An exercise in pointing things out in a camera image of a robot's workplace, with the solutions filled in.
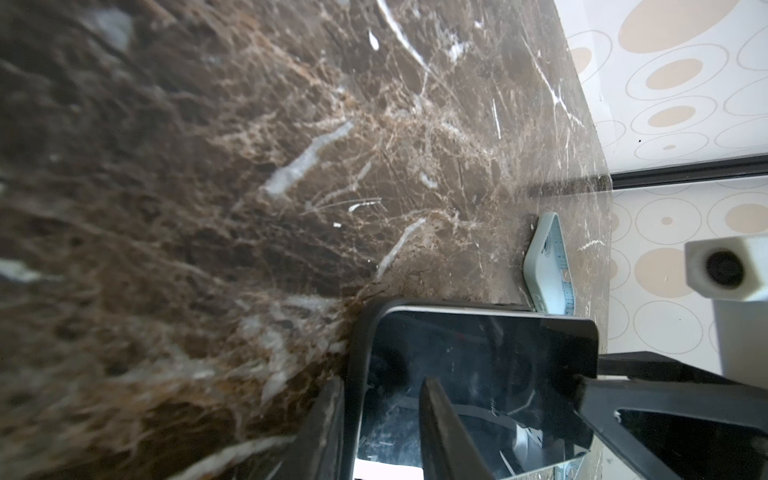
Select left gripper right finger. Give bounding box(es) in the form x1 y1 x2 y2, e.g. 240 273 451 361
419 378 493 480

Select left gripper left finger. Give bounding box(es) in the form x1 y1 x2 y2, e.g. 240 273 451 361
274 377 345 480

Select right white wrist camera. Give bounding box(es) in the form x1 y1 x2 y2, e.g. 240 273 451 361
684 234 767 389

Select light blue phone middle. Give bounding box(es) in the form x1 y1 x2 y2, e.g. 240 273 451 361
523 212 575 316

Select black phone case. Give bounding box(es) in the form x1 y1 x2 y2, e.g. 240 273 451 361
339 297 536 479

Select black phone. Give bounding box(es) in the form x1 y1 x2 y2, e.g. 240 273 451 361
353 309 599 479

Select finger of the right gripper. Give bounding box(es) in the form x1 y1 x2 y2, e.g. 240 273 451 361
578 379 767 479
597 352 734 384

